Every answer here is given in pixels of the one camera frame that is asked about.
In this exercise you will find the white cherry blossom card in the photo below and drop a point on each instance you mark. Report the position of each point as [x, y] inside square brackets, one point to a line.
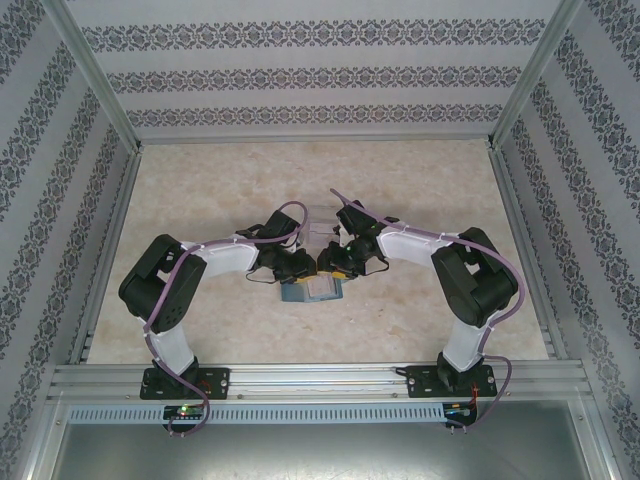
[320, 289]

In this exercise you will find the teal card holder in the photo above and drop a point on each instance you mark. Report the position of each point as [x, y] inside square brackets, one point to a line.
[290, 292]

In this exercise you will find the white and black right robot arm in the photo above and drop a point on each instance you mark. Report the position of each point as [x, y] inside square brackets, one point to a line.
[410, 245]

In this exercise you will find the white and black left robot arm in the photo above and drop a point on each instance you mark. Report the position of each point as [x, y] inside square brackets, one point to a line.
[225, 260]

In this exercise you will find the clear acrylic card stand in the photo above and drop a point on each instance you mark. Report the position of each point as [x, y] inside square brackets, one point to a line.
[320, 225]

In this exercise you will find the grey sheet metal tray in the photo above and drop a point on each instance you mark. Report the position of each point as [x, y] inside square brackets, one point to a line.
[320, 450]

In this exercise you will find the left circuit board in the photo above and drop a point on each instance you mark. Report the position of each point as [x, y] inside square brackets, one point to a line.
[182, 411]

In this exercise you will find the circuit board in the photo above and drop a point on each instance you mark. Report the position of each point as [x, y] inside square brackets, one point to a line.
[182, 411]
[460, 410]

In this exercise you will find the right circuit board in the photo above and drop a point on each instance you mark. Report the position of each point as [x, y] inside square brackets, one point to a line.
[460, 410]

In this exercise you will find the aluminium mounting rail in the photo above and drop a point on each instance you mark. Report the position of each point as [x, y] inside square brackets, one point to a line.
[320, 380]

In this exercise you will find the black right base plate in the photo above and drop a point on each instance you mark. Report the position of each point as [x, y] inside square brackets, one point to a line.
[420, 382]

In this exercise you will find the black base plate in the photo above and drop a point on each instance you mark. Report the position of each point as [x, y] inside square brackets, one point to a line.
[216, 382]
[420, 382]

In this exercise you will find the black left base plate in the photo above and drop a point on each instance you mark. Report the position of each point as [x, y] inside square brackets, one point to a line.
[216, 382]

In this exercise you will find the aluminium frame post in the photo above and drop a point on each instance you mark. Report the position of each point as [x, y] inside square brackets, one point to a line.
[95, 75]
[537, 75]

